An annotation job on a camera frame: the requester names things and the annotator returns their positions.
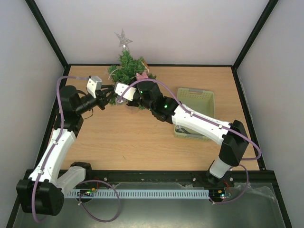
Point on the silver word ornament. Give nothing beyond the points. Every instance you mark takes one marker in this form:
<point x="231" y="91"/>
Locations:
<point x="179" y="129"/>

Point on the green perforated plastic basket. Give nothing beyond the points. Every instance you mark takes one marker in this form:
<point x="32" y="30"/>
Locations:
<point x="200" y="100"/>

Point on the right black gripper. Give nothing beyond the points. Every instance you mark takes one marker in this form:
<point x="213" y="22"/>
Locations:
<point x="132" y="102"/>

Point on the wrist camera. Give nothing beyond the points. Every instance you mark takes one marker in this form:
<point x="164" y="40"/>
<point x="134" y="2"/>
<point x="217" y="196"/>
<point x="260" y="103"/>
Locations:
<point x="94" y="83"/>
<point x="124" y="92"/>

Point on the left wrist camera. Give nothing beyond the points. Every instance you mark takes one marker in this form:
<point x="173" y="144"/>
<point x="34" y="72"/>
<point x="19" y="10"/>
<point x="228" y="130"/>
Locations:
<point x="94" y="83"/>

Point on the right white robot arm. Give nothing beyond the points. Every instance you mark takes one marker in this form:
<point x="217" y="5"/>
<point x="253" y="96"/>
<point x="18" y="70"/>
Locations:
<point x="231" y="137"/>

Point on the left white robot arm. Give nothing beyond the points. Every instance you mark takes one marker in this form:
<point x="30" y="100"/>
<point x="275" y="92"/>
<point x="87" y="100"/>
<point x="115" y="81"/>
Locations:
<point x="43" y="192"/>

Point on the silver star ornament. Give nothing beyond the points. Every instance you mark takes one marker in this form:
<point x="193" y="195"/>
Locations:
<point x="123" y="40"/>

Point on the pink fabric bow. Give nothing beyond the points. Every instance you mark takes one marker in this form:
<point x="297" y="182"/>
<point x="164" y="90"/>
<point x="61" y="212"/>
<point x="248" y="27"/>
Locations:
<point x="141" y="76"/>

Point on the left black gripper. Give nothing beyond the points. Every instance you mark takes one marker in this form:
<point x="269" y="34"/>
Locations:
<point x="101" y="96"/>

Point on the white slotted cable duct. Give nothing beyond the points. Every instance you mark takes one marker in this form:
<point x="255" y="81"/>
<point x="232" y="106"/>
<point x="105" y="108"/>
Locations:
<point x="140" y="194"/>

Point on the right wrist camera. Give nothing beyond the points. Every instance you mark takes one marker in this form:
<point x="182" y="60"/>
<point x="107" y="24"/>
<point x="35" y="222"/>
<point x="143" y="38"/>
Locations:
<point x="124" y="92"/>

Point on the small green christmas tree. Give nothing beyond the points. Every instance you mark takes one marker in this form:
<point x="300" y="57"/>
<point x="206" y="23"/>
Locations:
<point x="135" y="65"/>

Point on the black aluminium front rail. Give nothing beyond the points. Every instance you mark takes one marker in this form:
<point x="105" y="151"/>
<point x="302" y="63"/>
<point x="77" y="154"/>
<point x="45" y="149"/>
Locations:
<point x="198" y="177"/>

